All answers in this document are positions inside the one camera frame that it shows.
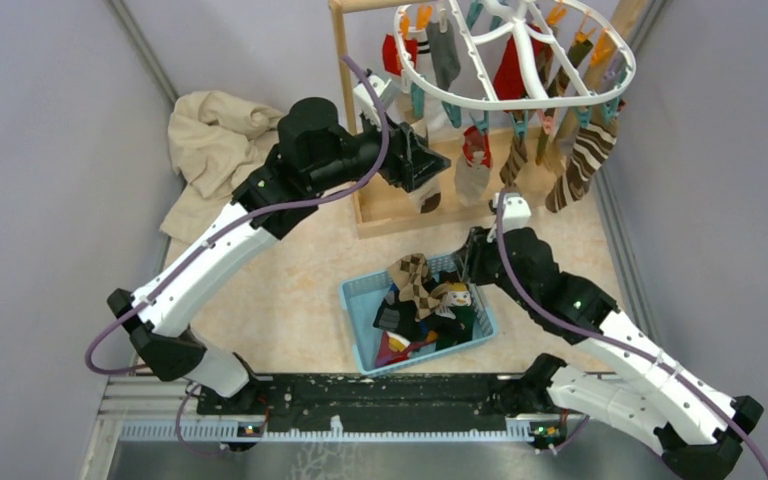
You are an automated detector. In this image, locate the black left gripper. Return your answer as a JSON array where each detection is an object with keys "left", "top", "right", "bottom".
[{"left": 310, "top": 103, "right": 453, "bottom": 194}]

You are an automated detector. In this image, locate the brown green argyle sock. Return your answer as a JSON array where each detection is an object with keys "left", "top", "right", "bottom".
[{"left": 387, "top": 253, "right": 451, "bottom": 322}]

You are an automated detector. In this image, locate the black blue white sock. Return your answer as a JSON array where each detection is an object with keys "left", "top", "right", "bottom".
[{"left": 372, "top": 284, "right": 440, "bottom": 342}]

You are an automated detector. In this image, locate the maroon pink sock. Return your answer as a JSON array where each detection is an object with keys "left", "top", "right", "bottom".
[{"left": 374, "top": 331, "right": 427, "bottom": 368}]

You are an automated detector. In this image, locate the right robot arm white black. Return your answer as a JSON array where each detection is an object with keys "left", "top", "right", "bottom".
[{"left": 454, "top": 227, "right": 768, "bottom": 479}]

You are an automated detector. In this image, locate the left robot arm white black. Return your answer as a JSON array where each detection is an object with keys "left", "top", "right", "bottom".
[{"left": 107, "top": 97, "right": 450, "bottom": 414}]

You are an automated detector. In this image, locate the teal hanger clip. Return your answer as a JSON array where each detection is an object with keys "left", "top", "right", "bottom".
[{"left": 441, "top": 102, "right": 462, "bottom": 129}]

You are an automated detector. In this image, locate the pink hanger clip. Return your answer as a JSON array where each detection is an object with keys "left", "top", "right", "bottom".
[{"left": 537, "top": 110, "right": 556, "bottom": 138}]

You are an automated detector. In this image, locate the white plastic sock hanger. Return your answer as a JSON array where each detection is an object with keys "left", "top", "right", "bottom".
[{"left": 393, "top": 1, "right": 637, "bottom": 111}]

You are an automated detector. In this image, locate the cream brown patch sock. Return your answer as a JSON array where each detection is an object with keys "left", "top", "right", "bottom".
[{"left": 408, "top": 118, "right": 446, "bottom": 214}]

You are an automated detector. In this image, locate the grey red reindeer sock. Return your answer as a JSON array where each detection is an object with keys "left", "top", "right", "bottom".
[{"left": 454, "top": 126, "right": 493, "bottom": 207}]

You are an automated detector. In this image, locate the light blue plastic basket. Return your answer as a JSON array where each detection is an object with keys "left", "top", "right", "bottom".
[{"left": 338, "top": 270, "right": 498, "bottom": 377}]

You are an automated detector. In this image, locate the white black striped sock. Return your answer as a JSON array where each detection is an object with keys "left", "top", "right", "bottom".
[{"left": 382, "top": 31, "right": 430, "bottom": 77}]

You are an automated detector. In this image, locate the grey ankle sock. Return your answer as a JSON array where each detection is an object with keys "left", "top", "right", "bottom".
[{"left": 425, "top": 22, "right": 461, "bottom": 91}]

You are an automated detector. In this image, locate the brown tan striped sock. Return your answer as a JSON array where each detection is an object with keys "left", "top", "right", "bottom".
[{"left": 499, "top": 133, "right": 528, "bottom": 187}]

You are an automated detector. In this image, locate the red and cream sock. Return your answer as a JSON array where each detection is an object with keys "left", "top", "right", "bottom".
[{"left": 492, "top": 35, "right": 528, "bottom": 101}]

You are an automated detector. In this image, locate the brown white striped sock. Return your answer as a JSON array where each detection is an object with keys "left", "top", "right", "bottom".
[{"left": 544, "top": 115, "right": 620, "bottom": 213}]

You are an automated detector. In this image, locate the beige crumpled cloth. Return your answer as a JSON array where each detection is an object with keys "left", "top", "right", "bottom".
[{"left": 160, "top": 90, "right": 284, "bottom": 244}]

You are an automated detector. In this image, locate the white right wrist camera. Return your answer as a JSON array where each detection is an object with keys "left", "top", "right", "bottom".
[{"left": 487, "top": 191, "right": 531, "bottom": 243}]

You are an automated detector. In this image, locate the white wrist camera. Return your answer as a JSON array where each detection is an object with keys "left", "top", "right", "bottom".
[
  {"left": 487, "top": 191, "right": 531, "bottom": 243},
  {"left": 352, "top": 72, "right": 400, "bottom": 130}
]

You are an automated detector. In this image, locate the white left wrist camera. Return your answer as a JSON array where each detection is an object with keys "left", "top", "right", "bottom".
[{"left": 352, "top": 72, "right": 400, "bottom": 130}]

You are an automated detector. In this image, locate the wooden hanger stand frame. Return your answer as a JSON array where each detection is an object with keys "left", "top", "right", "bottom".
[{"left": 328, "top": 0, "right": 651, "bottom": 239}]

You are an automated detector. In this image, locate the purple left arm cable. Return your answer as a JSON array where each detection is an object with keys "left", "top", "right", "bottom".
[{"left": 84, "top": 55, "right": 392, "bottom": 458}]

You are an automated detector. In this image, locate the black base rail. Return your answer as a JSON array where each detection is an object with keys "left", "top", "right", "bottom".
[{"left": 102, "top": 372, "right": 591, "bottom": 455}]

